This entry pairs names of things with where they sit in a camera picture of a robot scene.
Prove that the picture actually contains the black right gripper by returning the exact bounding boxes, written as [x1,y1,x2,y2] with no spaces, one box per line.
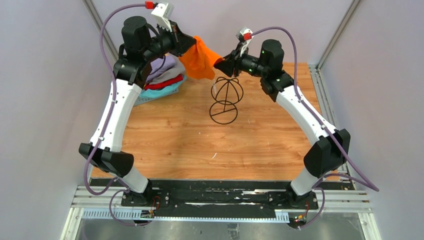
[214,43,267,79]

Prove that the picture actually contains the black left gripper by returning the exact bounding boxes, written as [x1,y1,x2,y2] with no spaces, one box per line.
[141,20,196,63]

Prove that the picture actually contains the lavender bucket hat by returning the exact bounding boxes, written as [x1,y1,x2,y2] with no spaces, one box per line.
[146,54,186,85]

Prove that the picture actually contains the orange bucket hat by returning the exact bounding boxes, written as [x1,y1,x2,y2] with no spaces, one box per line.
[179,36,224,80]

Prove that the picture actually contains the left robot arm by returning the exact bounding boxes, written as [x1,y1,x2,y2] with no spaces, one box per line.
[78,16,196,207]

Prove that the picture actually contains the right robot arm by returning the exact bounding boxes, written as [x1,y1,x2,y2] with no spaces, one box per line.
[214,39,351,209]

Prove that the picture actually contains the red bucket hat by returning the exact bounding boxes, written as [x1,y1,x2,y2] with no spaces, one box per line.
[144,74,184,90]

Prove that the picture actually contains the teal plastic basket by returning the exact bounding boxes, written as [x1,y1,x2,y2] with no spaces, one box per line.
[133,75,187,107]

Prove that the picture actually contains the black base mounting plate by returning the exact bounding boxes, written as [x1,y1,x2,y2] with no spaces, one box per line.
[89,178,356,218]

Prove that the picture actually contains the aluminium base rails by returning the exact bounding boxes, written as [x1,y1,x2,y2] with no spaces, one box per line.
[61,186,381,240]

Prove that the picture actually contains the black wire hat stand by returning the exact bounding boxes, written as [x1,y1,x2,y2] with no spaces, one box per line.
[209,76,244,125]

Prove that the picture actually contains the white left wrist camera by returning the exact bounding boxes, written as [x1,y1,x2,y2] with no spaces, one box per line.
[151,2,174,32]

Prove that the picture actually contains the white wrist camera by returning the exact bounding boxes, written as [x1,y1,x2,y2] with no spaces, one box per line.
[236,27,253,57]
[151,2,174,32]

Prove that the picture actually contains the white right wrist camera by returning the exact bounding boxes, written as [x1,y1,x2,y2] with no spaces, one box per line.
[236,27,253,57]

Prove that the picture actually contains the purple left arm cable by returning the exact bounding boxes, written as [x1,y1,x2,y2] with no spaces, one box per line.
[82,3,157,227]

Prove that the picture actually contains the left aluminium corner rail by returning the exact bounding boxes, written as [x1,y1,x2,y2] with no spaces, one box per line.
[82,0,119,61]

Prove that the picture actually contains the aluminium corner frame rail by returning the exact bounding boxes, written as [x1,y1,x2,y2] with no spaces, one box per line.
[308,0,362,190]

